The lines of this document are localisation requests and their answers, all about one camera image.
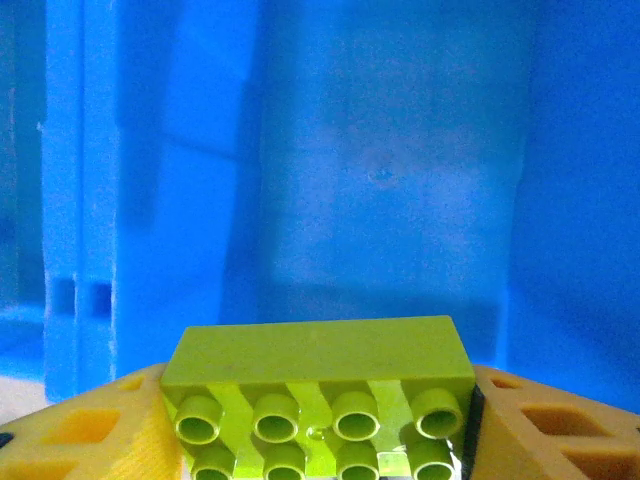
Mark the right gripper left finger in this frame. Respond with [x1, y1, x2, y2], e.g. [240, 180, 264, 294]
[0, 362, 194, 480]

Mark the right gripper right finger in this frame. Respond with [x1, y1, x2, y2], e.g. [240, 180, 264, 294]
[462, 363, 640, 480]

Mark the green lego brick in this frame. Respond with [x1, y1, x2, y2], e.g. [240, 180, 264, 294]
[160, 314, 476, 480]

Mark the blue plastic bin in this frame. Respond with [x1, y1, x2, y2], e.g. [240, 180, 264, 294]
[74, 0, 640, 419]
[0, 0, 79, 401]

